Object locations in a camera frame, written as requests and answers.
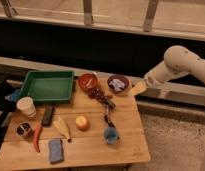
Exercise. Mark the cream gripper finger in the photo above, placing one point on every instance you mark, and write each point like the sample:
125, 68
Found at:
140, 87

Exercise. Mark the blue sponge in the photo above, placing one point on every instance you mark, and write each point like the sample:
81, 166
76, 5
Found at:
55, 151

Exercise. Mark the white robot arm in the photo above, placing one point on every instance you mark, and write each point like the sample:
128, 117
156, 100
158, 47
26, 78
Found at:
178, 62

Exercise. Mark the blue plastic cup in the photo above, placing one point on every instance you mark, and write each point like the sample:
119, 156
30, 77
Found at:
111, 135

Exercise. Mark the white paper cup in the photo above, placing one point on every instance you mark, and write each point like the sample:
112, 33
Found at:
26, 106

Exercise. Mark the purple bowl with cloth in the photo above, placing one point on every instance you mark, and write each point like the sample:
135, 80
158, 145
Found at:
118, 83

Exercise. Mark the dark grape bunch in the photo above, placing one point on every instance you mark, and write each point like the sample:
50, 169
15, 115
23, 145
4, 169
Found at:
100, 96

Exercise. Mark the dark utensil on table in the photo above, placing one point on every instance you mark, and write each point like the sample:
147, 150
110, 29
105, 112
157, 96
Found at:
107, 117

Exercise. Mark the orange bowl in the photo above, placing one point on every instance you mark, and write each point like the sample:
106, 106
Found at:
87, 81

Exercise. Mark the yellow apple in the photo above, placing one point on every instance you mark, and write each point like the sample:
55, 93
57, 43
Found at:
82, 123

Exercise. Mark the black rectangular block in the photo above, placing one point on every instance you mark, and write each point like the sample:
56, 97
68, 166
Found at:
47, 117

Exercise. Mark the green plastic tray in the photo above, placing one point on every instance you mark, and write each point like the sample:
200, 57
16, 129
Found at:
48, 87

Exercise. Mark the red chili pepper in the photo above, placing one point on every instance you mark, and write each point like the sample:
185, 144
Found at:
37, 132

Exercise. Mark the metal tin can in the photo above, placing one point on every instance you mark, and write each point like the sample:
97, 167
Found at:
24, 130

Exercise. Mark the blue cloth at left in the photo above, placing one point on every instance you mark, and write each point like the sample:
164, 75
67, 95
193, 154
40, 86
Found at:
13, 97

